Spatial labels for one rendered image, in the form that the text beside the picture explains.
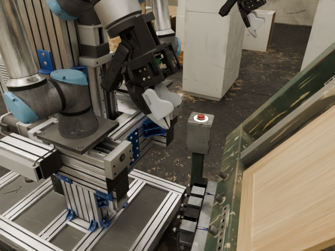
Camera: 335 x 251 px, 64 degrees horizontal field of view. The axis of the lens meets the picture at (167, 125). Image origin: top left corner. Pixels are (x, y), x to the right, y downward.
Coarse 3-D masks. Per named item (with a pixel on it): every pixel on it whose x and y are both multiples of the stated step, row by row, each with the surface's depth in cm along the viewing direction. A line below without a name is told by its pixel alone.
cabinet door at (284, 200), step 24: (288, 144) 91; (312, 144) 80; (264, 168) 94; (288, 168) 82; (312, 168) 73; (264, 192) 85; (288, 192) 75; (312, 192) 67; (240, 216) 87; (264, 216) 77; (288, 216) 69; (312, 216) 62; (240, 240) 78; (264, 240) 70; (288, 240) 63; (312, 240) 57
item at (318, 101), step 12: (312, 96) 94; (324, 96) 89; (300, 108) 96; (312, 108) 92; (288, 120) 97; (300, 120) 95; (276, 132) 100; (288, 132) 99; (252, 144) 110; (264, 144) 104; (240, 156) 112; (252, 156) 108
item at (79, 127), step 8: (80, 112) 97; (88, 112) 100; (64, 120) 97; (72, 120) 97; (80, 120) 98; (88, 120) 100; (96, 120) 107; (64, 128) 98; (72, 128) 98; (80, 128) 99; (88, 128) 100; (96, 128) 103; (64, 136) 100; (72, 136) 99; (80, 136) 99
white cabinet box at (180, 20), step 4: (176, 16) 503; (180, 16) 500; (176, 20) 507; (180, 20) 503; (176, 24) 510; (180, 24) 507; (176, 28) 514; (180, 28) 510; (176, 32) 518; (180, 32) 514; (180, 36) 518; (180, 40) 522
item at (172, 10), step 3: (168, 6) 791; (171, 6) 791; (174, 6) 791; (171, 9) 743; (174, 9) 743; (171, 12) 699; (174, 12) 699; (171, 15) 661; (174, 15) 661; (171, 18) 639; (174, 18) 654; (153, 21) 594; (171, 21) 644; (174, 21) 658; (153, 24) 597; (171, 24) 648; (174, 24) 662; (171, 27) 651; (174, 27) 665; (174, 30) 692
